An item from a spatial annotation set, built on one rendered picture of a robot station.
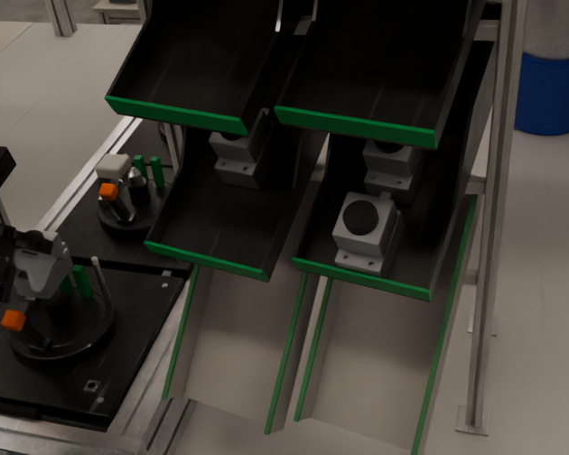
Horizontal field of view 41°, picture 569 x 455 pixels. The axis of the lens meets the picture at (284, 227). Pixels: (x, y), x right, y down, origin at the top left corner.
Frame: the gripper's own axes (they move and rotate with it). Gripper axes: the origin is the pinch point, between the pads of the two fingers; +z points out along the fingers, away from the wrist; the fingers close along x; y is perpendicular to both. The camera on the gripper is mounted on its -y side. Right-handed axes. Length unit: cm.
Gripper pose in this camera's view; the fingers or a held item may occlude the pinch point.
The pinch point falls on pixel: (38, 247)
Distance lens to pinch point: 96.9
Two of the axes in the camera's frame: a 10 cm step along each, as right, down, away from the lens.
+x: 9.6, 0.9, -2.7
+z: 2.5, 1.9, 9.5
